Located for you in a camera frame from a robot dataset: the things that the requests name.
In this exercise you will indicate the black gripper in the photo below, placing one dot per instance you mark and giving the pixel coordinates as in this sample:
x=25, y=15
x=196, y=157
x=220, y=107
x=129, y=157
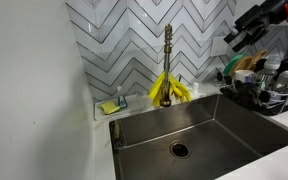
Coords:
x=264, y=15

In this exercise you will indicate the round wooden plate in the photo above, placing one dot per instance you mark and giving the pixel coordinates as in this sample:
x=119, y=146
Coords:
x=245, y=64
x=259, y=56

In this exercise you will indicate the green plate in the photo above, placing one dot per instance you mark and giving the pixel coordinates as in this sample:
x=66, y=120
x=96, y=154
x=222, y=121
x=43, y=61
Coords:
x=229, y=68

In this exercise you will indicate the white cup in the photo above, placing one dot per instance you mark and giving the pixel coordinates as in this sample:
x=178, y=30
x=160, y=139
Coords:
x=243, y=75

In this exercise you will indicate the clear baby bottle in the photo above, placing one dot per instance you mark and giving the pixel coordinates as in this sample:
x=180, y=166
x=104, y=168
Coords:
x=271, y=65

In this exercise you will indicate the small white countertop cap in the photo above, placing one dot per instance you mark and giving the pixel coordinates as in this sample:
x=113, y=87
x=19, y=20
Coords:
x=195, y=88

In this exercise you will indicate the gold spring kitchen faucet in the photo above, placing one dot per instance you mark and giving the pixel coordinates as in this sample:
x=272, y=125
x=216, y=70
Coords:
x=166, y=56

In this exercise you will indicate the black drying mat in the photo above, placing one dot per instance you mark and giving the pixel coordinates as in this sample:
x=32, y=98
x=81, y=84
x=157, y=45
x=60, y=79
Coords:
x=277, y=110

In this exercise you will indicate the dark steel sink basin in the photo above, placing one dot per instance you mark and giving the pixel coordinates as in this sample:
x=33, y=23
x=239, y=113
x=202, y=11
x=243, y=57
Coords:
x=217, y=133

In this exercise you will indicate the round sink drain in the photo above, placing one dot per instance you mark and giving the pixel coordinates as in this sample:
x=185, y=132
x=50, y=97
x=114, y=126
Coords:
x=180, y=150

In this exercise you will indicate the blue white dish brush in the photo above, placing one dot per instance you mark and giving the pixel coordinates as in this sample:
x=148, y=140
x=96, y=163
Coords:
x=122, y=102

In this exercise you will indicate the yellow sponge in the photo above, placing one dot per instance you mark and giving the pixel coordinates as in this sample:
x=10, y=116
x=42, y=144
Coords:
x=109, y=107

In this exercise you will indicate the dark sink corner caddy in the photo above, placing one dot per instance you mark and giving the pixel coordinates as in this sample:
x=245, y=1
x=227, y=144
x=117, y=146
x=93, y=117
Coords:
x=117, y=133

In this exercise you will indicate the white wall outlet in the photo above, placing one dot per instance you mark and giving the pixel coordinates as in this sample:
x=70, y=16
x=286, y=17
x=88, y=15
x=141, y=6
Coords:
x=220, y=46

